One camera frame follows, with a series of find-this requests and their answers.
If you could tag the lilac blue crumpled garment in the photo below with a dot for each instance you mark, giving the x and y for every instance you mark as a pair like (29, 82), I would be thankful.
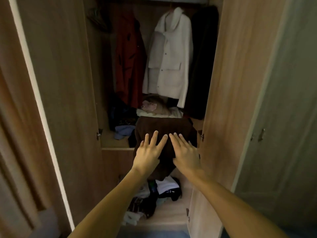
(123, 131)

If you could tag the dark blue crumpled garment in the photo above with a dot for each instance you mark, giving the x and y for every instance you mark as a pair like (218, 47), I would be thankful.
(121, 114)

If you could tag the red fuzzy cardigan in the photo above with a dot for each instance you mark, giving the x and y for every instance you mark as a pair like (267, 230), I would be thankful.
(131, 66)

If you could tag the person's right hand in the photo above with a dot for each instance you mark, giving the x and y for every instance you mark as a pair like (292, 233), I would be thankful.
(188, 158)

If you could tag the white folded shirt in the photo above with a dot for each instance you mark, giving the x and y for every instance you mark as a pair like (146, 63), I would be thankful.
(167, 185)

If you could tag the beige curtain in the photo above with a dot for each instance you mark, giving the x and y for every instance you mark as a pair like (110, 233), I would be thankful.
(14, 146)

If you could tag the dark striped crumpled garment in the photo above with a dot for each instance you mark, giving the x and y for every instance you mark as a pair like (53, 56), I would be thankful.
(143, 203)

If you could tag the light wooden wardrobe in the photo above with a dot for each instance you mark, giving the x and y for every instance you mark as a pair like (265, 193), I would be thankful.
(62, 84)

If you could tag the person's right forearm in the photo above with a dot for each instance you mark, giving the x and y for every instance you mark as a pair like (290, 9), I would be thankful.
(235, 210)

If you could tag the white folded garment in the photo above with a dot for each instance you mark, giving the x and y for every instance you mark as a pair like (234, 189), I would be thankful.
(173, 113)

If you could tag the beige folded garment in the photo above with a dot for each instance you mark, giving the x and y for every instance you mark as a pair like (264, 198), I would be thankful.
(161, 104)

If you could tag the person's left hand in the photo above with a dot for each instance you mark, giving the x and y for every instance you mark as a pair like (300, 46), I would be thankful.
(147, 158)

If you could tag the black garment with white print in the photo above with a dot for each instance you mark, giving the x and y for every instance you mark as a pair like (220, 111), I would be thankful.
(173, 195)

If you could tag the white fuzzy coat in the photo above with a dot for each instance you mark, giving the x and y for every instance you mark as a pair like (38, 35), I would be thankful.
(171, 59)

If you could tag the dark hanging coat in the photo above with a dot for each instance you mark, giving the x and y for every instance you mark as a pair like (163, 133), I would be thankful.
(203, 66)

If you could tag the person's left forearm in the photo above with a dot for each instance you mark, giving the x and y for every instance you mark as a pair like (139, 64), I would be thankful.
(109, 210)

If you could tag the pink folded garment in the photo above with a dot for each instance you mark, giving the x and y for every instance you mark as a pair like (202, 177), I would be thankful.
(148, 106)

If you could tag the white crumpled cloth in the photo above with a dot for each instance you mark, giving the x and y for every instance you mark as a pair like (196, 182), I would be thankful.
(131, 218)

